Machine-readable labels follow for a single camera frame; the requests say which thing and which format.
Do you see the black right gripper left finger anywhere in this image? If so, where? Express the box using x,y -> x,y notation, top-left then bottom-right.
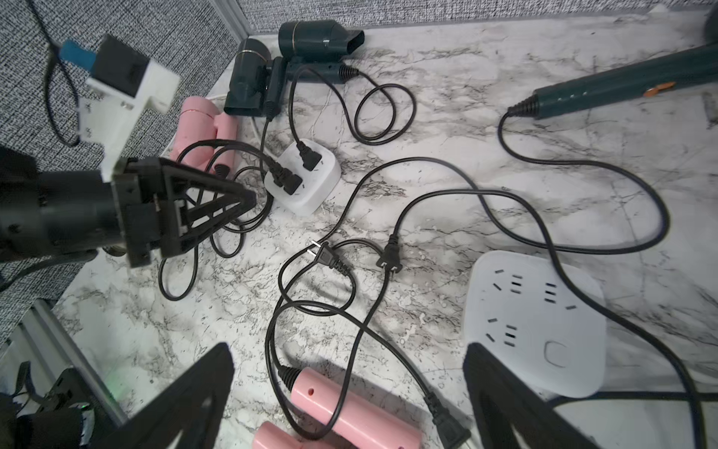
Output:
92,342 -> 235,448

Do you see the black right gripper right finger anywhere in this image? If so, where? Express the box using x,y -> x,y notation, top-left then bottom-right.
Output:
463,343 -> 596,448

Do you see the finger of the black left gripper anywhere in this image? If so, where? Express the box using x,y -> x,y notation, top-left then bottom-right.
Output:
162,158 -> 257,210
179,196 -> 250,254

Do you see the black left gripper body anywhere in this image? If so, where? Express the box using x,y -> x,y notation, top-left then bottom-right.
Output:
111,157 -> 185,268

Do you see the black cable with plug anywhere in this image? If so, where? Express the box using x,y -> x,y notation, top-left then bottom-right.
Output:
156,138 -> 304,302

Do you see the black cable of green dryer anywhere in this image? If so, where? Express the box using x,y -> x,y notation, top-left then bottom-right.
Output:
375,111 -> 708,449

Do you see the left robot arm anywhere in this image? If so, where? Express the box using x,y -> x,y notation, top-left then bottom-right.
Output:
1,148 -> 256,290

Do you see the pink hair dryer left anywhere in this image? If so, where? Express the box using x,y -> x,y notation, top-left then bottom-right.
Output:
169,97 -> 239,179

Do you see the right white power strip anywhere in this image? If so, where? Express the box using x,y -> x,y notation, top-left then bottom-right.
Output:
462,251 -> 607,398

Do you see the white power strip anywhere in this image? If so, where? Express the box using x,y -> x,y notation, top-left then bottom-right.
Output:
462,251 -> 607,398
264,140 -> 341,216

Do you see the dark green hair dryer left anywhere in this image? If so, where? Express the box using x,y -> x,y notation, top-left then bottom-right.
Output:
224,39 -> 287,121

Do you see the dark green hair dryer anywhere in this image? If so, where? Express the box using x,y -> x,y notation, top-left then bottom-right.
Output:
224,39 -> 287,121
278,20 -> 365,84

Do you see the left white power strip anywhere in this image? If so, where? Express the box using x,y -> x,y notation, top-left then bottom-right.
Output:
264,140 -> 341,216

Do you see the pink folded hair dryer front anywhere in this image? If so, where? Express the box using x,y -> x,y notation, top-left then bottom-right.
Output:
252,367 -> 422,449

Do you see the dark green hair dryer back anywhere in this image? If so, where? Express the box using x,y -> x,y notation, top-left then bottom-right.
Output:
278,20 -> 365,84

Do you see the green hair dryer orange nozzle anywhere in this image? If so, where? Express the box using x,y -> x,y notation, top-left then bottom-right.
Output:
506,6 -> 717,119

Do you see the black cable of pink dryer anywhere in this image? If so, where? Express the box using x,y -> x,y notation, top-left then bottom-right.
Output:
263,238 -> 472,449

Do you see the black cable of left dryer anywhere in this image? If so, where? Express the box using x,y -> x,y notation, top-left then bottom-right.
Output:
259,114 -> 276,169

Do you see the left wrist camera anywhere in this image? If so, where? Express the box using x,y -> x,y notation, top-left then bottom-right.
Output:
59,35 -> 181,181

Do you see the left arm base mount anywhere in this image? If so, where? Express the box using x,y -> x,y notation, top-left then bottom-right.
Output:
1,361 -> 118,448

